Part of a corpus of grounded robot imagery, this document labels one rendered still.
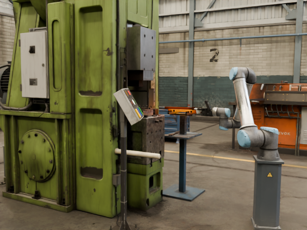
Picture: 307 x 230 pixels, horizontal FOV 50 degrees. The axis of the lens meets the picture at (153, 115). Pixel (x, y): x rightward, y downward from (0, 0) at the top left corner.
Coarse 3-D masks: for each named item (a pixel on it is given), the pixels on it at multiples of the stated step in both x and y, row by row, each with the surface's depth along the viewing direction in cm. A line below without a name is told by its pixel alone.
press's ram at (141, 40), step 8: (128, 32) 310; (136, 32) 306; (144, 32) 310; (152, 32) 323; (128, 40) 311; (136, 40) 307; (144, 40) 311; (152, 40) 324; (128, 48) 311; (136, 48) 307; (144, 48) 311; (152, 48) 325; (128, 56) 312; (136, 56) 308; (144, 56) 313; (152, 56) 326; (128, 64) 313; (136, 64) 309; (144, 64) 313; (152, 64) 326
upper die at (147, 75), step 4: (128, 72) 319; (132, 72) 317; (136, 72) 315; (140, 72) 313; (144, 72) 314; (148, 72) 321; (152, 72) 327; (128, 76) 320; (132, 76) 317; (136, 76) 316; (140, 76) 313; (144, 76) 314; (148, 76) 321; (152, 76) 328
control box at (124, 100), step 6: (120, 90) 252; (126, 90) 267; (120, 96) 252; (126, 96) 252; (132, 96) 284; (120, 102) 253; (126, 102) 253; (132, 102) 265; (126, 108) 253; (132, 108) 253; (126, 114) 253; (132, 114) 253; (132, 120) 254; (138, 120) 253
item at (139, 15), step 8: (128, 0) 309; (136, 0) 322; (144, 0) 336; (128, 8) 309; (136, 8) 323; (144, 8) 336; (128, 16) 310; (136, 16) 322; (144, 16) 337; (136, 24) 334; (144, 24) 336
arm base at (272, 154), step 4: (260, 148) 284; (264, 148) 281; (260, 152) 283; (264, 152) 281; (268, 152) 279; (272, 152) 279; (276, 152) 280; (260, 156) 283; (264, 156) 280; (268, 156) 278; (272, 156) 278; (276, 156) 280; (264, 160) 279; (268, 160) 278; (272, 160) 277; (276, 160) 278
